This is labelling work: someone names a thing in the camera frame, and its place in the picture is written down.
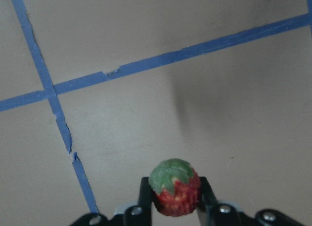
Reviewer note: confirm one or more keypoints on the strawberry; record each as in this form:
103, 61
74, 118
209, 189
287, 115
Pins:
176, 186

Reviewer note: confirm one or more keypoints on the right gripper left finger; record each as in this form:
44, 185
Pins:
139, 214

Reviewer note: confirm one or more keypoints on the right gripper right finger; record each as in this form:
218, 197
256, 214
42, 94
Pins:
214, 212

